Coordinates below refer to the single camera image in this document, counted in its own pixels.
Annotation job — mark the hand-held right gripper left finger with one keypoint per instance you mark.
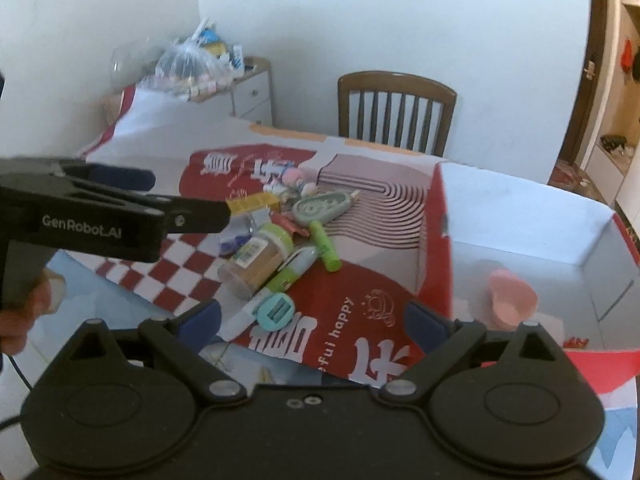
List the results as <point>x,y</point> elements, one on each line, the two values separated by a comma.
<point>200,321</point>

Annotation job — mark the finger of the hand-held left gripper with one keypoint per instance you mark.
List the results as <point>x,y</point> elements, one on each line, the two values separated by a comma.
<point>195,216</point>
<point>125,178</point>

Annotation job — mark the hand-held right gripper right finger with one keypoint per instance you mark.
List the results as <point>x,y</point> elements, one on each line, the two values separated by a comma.
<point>425,322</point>

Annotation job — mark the small yellow box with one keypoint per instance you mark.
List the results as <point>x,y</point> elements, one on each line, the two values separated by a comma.
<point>252,203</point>

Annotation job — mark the teal round pencil sharpener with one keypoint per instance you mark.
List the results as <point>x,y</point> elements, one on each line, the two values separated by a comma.
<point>275,312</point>

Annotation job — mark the red cardboard box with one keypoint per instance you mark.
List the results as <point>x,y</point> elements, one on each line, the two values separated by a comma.
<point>434,240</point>

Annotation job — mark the pink plastic cup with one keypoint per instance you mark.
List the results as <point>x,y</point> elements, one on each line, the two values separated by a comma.
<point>512,300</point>

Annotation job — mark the white green pen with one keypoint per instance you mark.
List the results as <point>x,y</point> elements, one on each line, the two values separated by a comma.
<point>296,266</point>

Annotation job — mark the pink haired doll figure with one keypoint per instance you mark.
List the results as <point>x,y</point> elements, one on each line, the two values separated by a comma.
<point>300,181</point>

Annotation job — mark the green highlighter marker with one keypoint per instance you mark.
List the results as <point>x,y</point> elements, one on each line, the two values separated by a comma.
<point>325,247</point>

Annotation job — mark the grey green correction tape dispenser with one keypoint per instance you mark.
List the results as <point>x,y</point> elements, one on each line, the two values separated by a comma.
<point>320,207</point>

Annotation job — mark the person's left hand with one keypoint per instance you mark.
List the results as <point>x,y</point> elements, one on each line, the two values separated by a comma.
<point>47,292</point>

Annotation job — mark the blue white small packet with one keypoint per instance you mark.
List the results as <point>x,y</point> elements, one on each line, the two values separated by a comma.
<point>236,244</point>

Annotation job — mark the red white printed table cover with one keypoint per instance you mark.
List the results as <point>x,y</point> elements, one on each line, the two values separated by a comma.
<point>380,280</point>

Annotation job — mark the light blue printed mat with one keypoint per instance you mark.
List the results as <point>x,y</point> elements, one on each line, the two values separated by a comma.
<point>100,300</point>

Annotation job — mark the pink red small packet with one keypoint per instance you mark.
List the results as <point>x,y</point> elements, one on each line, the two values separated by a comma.
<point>290,223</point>

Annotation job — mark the clear plastic container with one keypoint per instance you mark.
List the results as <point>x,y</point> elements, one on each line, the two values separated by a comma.
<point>129,65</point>

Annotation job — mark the clear plastic bag of goods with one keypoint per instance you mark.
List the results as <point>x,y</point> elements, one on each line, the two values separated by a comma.
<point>190,65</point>

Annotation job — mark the white drawer cabinet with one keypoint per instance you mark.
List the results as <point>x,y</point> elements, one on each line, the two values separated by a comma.
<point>252,95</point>

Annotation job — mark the white low cabinet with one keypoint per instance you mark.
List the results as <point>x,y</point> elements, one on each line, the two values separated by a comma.
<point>607,170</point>

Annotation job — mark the brown wooden chair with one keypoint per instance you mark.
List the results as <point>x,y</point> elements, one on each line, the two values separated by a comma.
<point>395,81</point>

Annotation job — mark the brown wooden door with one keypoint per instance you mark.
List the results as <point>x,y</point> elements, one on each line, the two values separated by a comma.
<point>585,85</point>

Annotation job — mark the red hanging ornament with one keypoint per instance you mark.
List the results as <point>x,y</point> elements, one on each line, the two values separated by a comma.
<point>631,60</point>

